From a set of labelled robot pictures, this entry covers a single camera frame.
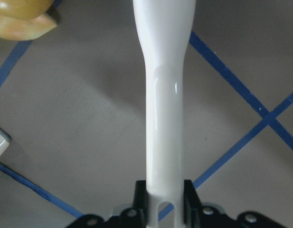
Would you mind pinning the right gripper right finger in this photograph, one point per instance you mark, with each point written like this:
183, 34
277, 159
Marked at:
191, 199

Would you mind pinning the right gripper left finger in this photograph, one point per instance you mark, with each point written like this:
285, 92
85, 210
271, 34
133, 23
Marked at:
140, 195

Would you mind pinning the white hand brush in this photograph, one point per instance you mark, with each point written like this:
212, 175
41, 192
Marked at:
164, 28

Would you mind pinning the beige bread piece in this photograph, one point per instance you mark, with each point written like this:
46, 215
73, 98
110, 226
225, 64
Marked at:
25, 29

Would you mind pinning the brown potato toy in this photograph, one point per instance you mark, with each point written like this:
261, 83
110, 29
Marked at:
24, 9

